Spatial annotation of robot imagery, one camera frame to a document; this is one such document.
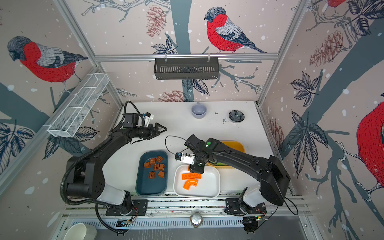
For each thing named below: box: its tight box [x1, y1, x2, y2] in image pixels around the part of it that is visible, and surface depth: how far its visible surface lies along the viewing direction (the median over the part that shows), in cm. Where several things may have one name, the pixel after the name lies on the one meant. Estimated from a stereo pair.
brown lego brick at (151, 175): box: [148, 172, 155, 179], surface depth 85 cm
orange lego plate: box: [181, 172, 195, 180], surface depth 85 cm
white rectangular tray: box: [173, 164, 221, 199], surface depth 82 cm
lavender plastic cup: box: [191, 101, 207, 119], surface depth 113 cm
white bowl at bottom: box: [63, 223, 87, 240], surface depth 63 cm
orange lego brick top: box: [190, 172, 202, 179], surface depth 84 cm
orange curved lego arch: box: [183, 179, 199, 191], surface depth 82 cm
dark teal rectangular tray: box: [135, 150, 168, 196], surface depth 83 cm
